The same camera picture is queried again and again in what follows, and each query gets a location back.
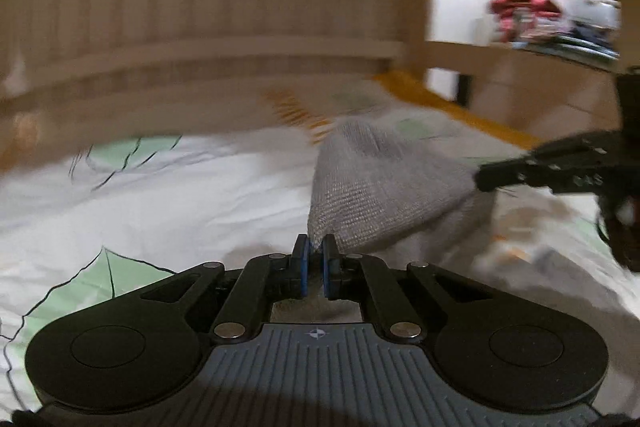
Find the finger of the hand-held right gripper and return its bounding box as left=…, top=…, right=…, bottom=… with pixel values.
left=475, top=131, right=622, bottom=197

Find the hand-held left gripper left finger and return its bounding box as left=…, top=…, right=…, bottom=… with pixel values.
left=140, top=234, right=312, bottom=341

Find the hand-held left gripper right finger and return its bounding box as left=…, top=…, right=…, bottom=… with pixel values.
left=321, top=234, right=497, bottom=342

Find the grey knit hoodie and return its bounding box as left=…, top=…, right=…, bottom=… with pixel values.
left=272, top=114, right=496, bottom=323

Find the pile of colourful clothes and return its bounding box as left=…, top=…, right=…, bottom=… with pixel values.
left=487, top=0, right=622, bottom=59

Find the leaf printed white duvet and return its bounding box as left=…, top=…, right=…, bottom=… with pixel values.
left=0, top=74, right=640, bottom=413

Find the wooden headboard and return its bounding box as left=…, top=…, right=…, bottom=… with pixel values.
left=0, top=0, right=640, bottom=168

